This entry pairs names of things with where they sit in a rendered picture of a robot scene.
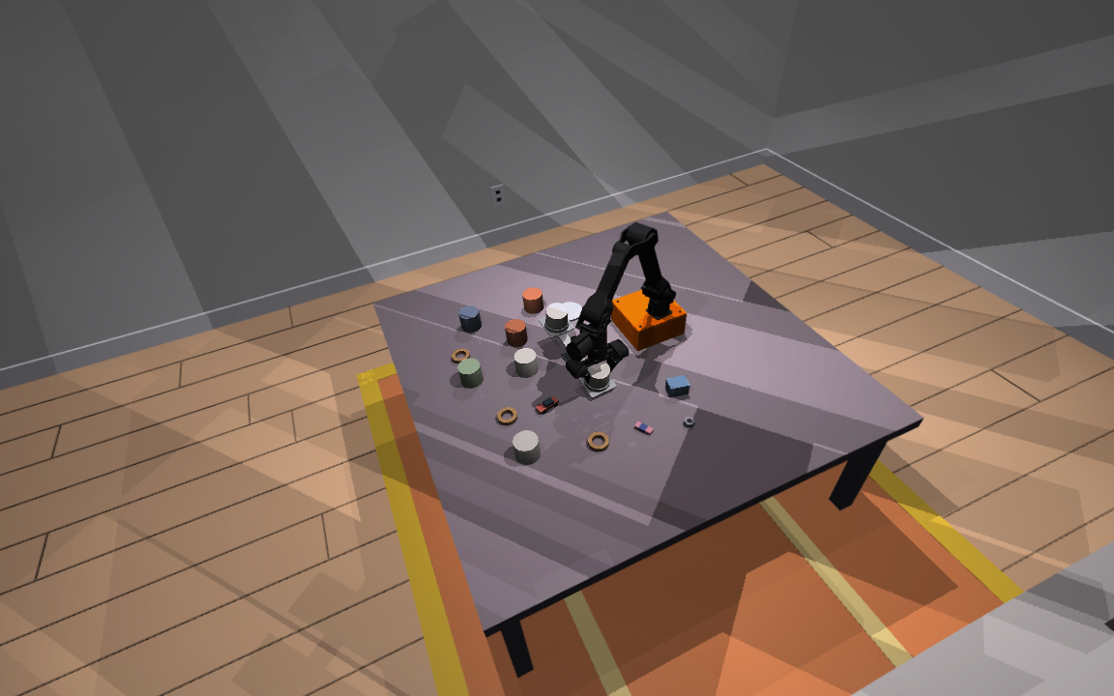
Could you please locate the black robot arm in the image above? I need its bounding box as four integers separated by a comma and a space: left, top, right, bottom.
566, 222, 676, 362

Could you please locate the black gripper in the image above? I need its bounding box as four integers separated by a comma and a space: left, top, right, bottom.
566, 339, 629, 384

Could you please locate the grey balance beam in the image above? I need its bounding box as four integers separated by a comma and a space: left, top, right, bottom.
539, 316, 617, 398

